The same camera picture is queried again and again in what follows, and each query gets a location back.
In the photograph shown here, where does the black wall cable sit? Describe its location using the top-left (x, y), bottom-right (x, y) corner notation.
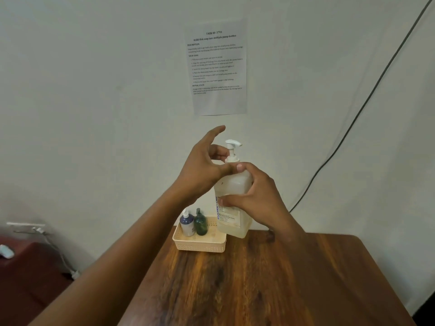
top-left (289, 0), bottom-right (435, 213)

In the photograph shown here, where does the person's left hand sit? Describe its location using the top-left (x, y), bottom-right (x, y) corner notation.
top-left (171, 125), bottom-right (247, 208)

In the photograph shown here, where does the white pump head long tube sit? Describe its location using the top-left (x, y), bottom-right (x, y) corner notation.
top-left (224, 139), bottom-right (243, 163)

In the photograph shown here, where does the person's left forearm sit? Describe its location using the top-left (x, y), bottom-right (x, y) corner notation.
top-left (29, 185), bottom-right (191, 326)

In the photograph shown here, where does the person's right hand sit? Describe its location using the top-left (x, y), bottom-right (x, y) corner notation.
top-left (217, 162), bottom-right (305, 241)

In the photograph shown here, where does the maroon sofa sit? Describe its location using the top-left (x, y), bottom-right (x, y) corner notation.
top-left (0, 236), bottom-right (74, 326)

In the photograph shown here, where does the printed paper sheet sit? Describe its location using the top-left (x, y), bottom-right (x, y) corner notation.
top-left (184, 18), bottom-right (249, 116)

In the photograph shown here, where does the beige plastic basket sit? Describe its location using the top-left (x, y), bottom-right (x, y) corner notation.
top-left (172, 216), bottom-right (227, 254)

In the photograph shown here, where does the dark teal transparent bottle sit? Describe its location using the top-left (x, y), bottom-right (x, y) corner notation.
top-left (194, 215), bottom-right (208, 236)

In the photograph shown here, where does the large white soap bottle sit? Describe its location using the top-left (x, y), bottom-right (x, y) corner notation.
top-left (214, 162), bottom-right (254, 239)

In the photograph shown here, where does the person's right forearm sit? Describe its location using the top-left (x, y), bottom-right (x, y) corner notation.
top-left (268, 227), bottom-right (358, 326)

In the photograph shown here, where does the white adapter cable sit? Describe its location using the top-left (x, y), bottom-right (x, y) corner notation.
top-left (35, 229), bottom-right (77, 274)

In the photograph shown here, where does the blue and white bottle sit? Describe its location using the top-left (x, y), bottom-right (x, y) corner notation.
top-left (179, 215), bottom-right (196, 238)

